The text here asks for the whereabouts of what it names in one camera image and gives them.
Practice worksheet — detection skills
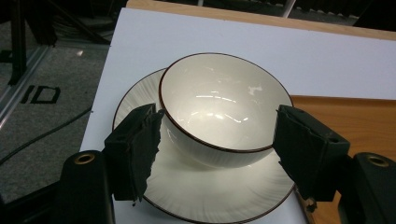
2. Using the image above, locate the white board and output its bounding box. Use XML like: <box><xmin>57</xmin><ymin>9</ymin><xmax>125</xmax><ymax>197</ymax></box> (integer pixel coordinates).
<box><xmin>79</xmin><ymin>7</ymin><xmax>396</xmax><ymax>224</ymax></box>

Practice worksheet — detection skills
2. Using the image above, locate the wooden tray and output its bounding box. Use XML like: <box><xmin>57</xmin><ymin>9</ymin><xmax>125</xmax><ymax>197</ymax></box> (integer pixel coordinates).
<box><xmin>290</xmin><ymin>94</ymin><xmax>396</xmax><ymax>224</ymax></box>

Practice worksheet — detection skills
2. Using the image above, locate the white plate with brown rim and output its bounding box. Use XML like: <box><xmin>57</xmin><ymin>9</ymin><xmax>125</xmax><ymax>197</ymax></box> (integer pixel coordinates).
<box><xmin>112</xmin><ymin>67</ymin><xmax>296</xmax><ymax>224</ymax></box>

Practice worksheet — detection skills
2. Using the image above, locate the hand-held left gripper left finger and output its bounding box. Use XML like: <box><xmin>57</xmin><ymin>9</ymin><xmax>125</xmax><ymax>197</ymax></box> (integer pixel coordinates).
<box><xmin>104</xmin><ymin>103</ymin><xmax>165</xmax><ymax>203</ymax></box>

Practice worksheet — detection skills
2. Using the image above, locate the black metal stand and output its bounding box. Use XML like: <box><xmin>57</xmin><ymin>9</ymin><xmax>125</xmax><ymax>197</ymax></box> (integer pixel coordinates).
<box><xmin>7</xmin><ymin>0</ymin><xmax>110</xmax><ymax>87</ymax></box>

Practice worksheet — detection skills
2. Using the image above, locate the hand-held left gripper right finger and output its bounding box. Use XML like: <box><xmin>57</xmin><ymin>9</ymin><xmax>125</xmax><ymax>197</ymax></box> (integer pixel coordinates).
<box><xmin>272</xmin><ymin>104</ymin><xmax>351</xmax><ymax>213</ymax></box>

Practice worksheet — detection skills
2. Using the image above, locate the black cable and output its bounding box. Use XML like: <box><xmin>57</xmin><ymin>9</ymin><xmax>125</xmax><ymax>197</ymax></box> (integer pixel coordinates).
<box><xmin>0</xmin><ymin>106</ymin><xmax>93</xmax><ymax>166</ymax></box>

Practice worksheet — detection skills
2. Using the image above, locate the white bowl with brown rim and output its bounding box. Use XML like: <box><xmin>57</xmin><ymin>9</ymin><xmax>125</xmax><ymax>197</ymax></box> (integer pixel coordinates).
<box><xmin>158</xmin><ymin>52</ymin><xmax>294</xmax><ymax>169</ymax></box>

